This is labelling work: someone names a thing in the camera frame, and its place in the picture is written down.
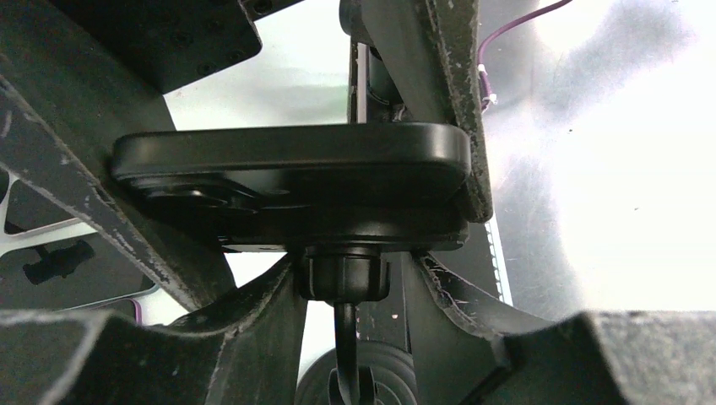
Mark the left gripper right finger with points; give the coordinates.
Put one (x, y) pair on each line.
(591, 357)

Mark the small teal phone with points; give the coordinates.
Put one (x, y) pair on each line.
(66, 274)

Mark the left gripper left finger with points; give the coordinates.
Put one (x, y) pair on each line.
(242, 349)

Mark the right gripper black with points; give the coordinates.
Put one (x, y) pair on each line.
(65, 100)

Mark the black smartphone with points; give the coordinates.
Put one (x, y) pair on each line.
(24, 209)

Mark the black phone pink case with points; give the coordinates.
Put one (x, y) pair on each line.
(128, 307)

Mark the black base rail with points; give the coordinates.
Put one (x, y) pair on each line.
(446, 314)

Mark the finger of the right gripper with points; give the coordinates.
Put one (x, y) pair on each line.
(429, 49)

